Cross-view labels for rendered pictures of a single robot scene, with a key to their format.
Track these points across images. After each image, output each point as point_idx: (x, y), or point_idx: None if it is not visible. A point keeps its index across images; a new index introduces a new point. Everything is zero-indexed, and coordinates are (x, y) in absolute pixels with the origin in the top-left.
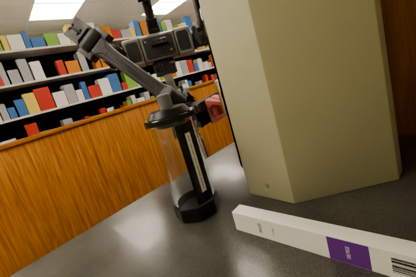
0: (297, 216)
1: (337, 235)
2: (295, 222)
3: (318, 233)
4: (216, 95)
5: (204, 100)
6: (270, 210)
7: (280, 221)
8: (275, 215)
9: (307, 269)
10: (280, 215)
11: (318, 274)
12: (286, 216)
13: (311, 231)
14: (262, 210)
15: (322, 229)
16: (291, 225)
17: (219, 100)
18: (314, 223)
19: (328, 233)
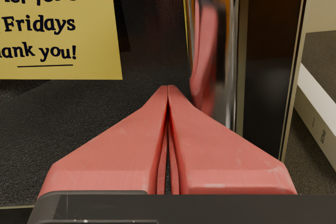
0: (304, 93)
1: (300, 65)
2: (314, 90)
3: (310, 74)
4: (94, 156)
5: (297, 196)
6: (287, 167)
7: (327, 100)
8: (324, 109)
9: (332, 97)
10: (318, 105)
11: (327, 92)
12: (314, 100)
13: (313, 78)
14: (331, 125)
15: (302, 73)
16: (322, 91)
17: (185, 115)
18: (300, 80)
19: (303, 69)
